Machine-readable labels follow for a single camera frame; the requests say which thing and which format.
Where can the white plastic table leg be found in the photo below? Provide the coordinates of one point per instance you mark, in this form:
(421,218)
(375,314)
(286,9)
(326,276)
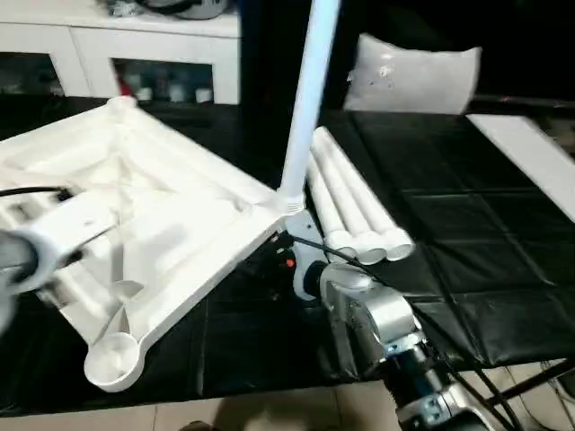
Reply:
(325,211)
(348,211)
(310,90)
(368,202)

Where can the white plastic table top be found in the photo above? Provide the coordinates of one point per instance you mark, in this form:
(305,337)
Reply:
(179,202)

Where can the brown round object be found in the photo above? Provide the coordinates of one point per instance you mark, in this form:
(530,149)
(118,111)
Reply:
(195,426)

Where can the black mat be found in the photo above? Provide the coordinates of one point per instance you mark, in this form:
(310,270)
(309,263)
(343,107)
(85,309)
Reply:
(449,224)

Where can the small white jar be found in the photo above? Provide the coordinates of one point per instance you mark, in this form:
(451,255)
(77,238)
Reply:
(203,94)
(144,93)

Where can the grey pillow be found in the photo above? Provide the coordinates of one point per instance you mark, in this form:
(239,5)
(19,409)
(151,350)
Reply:
(413,76)

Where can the red bottle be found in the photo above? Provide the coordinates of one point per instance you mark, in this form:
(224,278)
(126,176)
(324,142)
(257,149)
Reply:
(120,83)

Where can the white cabinet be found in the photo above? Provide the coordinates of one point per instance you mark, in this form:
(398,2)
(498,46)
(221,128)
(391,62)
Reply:
(135,45)

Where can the grey helmet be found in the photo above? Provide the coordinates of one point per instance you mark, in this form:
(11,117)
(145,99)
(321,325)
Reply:
(193,8)

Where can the white flat board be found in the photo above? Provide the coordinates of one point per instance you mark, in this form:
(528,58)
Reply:
(530,152)

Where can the black thin rod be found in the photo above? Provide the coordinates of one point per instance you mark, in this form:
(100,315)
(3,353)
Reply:
(534,381)

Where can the black crumpled bag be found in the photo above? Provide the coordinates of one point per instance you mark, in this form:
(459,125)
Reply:
(128,6)

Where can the black bar pink mark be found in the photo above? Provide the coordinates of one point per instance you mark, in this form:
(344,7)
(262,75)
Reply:
(521,102)

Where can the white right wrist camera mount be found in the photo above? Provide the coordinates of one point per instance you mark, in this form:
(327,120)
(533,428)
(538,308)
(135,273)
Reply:
(303,226)

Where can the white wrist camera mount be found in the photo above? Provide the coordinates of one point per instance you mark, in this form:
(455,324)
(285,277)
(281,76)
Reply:
(303,226)
(67,224)

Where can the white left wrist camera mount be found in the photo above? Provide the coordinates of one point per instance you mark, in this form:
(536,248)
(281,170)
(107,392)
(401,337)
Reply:
(67,224)

